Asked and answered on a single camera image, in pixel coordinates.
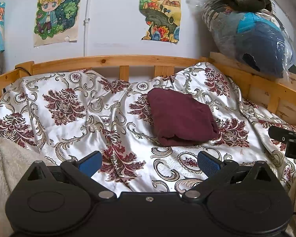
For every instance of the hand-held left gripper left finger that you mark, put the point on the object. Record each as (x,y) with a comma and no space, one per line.
(90,165)

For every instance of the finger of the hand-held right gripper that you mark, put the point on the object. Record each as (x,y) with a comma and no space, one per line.
(280,134)

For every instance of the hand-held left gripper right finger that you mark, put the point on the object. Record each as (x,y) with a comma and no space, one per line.
(208,165)

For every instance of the maroon small garment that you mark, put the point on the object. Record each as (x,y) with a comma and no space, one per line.
(181,118)

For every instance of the floral satin bedsheet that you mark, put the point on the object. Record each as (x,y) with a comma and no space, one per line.
(88,118)

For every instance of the clear plastic bag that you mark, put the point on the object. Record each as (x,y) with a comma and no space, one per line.
(219,27)

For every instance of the wooden bed frame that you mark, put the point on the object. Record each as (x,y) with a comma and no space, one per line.
(108,63)

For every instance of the white wall pipe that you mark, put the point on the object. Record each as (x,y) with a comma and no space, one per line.
(86,17)

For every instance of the blond cartoon figure wall poster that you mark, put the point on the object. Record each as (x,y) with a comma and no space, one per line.
(55,14)

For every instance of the colourful landscape wall poster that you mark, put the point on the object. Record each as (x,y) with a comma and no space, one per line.
(162,14)

